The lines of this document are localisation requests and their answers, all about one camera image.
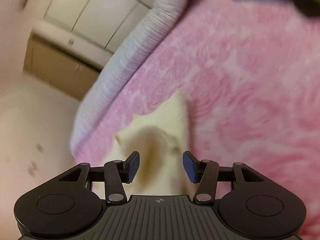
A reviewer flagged cream wardrobe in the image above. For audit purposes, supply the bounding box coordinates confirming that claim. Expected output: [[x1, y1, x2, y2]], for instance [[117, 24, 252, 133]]
[[26, 0, 153, 68]]

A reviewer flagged cream striped knit sweater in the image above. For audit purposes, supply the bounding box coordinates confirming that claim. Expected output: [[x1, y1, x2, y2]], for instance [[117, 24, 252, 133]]
[[100, 91, 196, 196]]

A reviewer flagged pink rose bed blanket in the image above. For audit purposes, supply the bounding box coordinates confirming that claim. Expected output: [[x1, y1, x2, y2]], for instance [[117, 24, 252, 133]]
[[71, 0, 319, 239]]

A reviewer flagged black garment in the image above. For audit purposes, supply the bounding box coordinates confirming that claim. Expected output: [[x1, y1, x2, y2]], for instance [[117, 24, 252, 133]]
[[292, 0, 320, 18]]

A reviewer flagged brown wooden door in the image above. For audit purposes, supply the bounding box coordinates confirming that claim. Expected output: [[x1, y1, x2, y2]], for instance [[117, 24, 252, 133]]
[[23, 34, 101, 100]]

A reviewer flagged lavender striped quilt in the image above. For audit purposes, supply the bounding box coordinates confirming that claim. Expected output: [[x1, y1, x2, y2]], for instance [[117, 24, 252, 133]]
[[69, 0, 189, 157]]

